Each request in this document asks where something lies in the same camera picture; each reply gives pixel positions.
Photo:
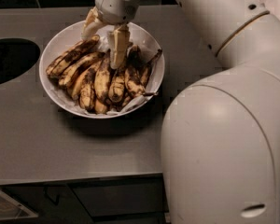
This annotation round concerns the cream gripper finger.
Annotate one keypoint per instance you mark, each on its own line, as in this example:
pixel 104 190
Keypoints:
pixel 119 40
pixel 92 24

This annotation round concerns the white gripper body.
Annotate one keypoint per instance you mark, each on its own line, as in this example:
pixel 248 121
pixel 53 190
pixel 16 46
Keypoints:
pixel 115 6

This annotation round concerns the dark long banana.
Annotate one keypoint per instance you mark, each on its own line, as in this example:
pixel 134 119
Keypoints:
pixel 103 78

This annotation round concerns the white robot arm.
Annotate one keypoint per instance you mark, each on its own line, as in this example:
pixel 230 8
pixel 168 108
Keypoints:
pixel 220 137

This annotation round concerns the white paper bowl liner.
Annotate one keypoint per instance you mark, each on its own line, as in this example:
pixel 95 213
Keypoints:
pixel 78 77

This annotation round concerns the top left spotted banana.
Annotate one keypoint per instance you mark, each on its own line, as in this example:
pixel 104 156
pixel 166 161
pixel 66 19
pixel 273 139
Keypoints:
pixel 71 55

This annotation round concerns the dark right curved banana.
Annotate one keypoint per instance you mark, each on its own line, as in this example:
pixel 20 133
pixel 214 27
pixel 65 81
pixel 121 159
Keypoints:
pixel 133 84

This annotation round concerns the far right stemmed banana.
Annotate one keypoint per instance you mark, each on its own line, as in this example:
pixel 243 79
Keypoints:
pixel 146 69

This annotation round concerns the small centre spotted banana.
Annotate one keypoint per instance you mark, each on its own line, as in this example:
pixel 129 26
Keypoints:
pixel 117 87

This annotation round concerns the lower left spotted banana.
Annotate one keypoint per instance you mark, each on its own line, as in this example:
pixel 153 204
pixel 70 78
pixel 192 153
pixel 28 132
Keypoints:
pixel 82 90

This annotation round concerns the bottom small banana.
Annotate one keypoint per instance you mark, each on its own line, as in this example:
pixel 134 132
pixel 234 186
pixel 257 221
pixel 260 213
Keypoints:
pixel 100 107

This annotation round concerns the round hole in counter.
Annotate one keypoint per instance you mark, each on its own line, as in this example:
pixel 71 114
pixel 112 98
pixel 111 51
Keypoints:
pixel 17 55

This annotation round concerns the dark left cabinet door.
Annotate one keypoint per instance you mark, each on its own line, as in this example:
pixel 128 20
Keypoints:
pixel 53 204

